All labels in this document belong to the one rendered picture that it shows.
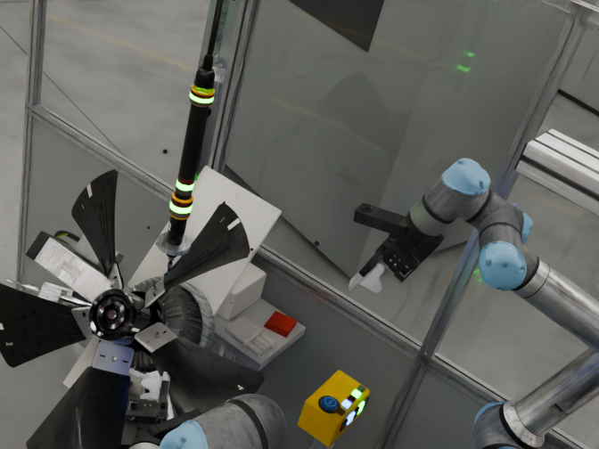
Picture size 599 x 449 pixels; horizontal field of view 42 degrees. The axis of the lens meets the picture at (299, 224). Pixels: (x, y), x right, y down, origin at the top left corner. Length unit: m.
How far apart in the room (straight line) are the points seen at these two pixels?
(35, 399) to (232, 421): 2.07
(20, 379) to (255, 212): 1.59
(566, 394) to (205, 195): 1.03
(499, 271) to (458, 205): 0.17
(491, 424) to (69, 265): 1.11
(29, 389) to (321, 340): 1.31
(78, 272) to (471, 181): 1.08
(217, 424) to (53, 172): 1.98
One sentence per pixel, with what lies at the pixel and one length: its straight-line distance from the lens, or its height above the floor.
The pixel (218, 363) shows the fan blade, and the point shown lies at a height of 1.19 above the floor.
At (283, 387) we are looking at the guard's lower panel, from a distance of 2.71.
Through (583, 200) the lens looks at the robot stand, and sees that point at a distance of 1.10.
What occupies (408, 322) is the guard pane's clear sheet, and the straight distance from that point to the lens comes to 2.31.
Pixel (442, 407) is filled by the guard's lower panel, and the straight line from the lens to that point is 2.39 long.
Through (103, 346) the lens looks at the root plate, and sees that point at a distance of 1.86.
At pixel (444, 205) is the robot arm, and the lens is 1.45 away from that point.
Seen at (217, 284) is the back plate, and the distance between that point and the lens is 2.03.
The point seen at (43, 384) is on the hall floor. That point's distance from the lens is 3.33.
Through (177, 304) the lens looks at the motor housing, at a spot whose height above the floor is 1.18.
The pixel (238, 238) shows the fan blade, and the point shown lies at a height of 1.43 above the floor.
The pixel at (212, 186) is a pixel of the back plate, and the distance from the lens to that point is 2.10.
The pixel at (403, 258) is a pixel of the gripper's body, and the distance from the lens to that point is 1.53.
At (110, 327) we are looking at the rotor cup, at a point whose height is 1.20.
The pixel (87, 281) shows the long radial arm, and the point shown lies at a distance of 2.06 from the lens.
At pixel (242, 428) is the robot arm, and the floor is 1.50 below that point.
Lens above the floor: 2.44
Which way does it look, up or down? 33 degrees down
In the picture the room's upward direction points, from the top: 16 degrees clockwise
